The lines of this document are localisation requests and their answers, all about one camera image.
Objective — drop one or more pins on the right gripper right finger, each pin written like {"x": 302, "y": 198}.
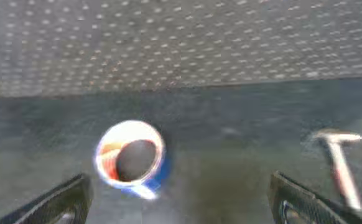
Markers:
{"x": 302, "y": 199}

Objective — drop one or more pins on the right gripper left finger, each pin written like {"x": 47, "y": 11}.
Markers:
{"x": 50, "y": 203}

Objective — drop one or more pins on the hammer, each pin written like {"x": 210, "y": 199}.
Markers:
{"x": 339, "y": 161}

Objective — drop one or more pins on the roll of blue tape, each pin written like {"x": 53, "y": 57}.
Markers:
{"x": 106, "y": 158}

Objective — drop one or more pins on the black pegboard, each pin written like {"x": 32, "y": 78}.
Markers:
{"x": 168, "y": 43}

